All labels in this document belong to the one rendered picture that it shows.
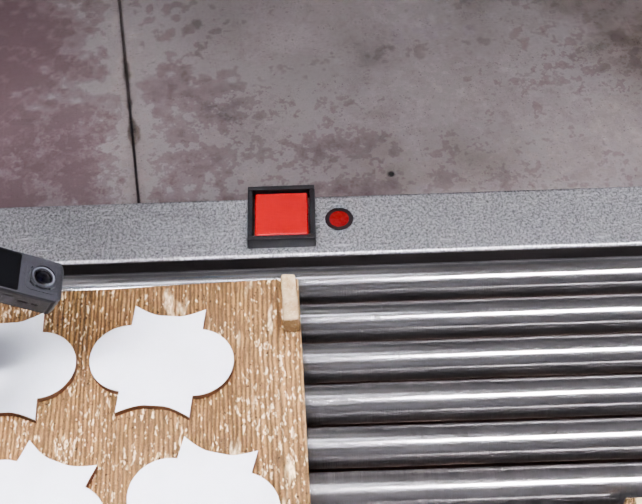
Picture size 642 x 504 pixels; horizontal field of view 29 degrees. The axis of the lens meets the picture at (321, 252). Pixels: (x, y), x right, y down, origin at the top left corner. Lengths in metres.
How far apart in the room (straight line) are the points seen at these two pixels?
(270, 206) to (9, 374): 0.34
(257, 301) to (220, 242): 0.11
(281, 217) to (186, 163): 1.29
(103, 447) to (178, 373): 0.11
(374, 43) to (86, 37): 0.66
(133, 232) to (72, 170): 1.29
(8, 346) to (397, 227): 0.44
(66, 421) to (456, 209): 0.49
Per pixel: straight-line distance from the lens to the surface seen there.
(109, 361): 1.31
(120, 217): 1.45
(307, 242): 1.39
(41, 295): 1.17
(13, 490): 1.26
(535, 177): 2.67
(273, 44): 2.91
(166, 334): 1.31
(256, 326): 1.32
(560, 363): 1.34
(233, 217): 1.43
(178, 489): 1.23
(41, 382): 1.31
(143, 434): 1.27
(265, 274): 1.37
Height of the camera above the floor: 2.05
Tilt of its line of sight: 54 degrees down
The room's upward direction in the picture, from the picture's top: 2 degrees counter-clockwise
